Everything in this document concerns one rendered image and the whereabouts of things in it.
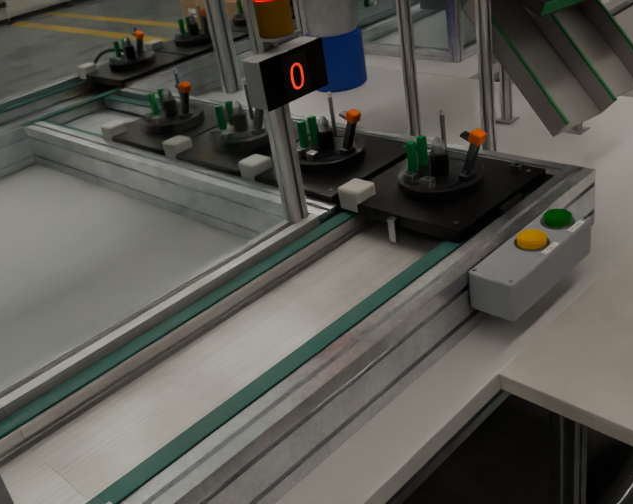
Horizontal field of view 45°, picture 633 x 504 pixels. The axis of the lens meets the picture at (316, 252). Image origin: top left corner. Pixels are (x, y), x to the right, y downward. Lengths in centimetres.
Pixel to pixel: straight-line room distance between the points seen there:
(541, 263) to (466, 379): 19
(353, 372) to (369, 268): 28
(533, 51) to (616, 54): 20
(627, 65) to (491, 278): 68
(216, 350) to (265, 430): 24
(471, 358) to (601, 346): 17
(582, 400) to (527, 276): 17
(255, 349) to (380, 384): 18
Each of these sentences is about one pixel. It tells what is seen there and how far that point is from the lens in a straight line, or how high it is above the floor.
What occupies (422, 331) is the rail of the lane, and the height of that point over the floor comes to 92.
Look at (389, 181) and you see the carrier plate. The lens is 129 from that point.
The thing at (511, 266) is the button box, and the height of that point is 96.
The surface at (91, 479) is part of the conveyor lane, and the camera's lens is 92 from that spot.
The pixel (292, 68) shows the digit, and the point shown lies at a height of 121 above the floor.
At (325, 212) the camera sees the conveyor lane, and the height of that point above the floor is 96.
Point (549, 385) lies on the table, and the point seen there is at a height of 86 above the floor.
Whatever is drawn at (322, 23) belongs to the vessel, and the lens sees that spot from 212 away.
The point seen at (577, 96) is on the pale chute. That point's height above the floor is 102.
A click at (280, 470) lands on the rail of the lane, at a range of 88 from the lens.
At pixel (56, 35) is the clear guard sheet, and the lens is 96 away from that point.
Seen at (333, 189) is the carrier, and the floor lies 97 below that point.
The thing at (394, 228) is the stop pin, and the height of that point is 95.
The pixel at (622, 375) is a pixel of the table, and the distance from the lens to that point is 103.
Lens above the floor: 151
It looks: 29 degrees down
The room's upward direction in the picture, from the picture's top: 10 degrees counter-clockwise
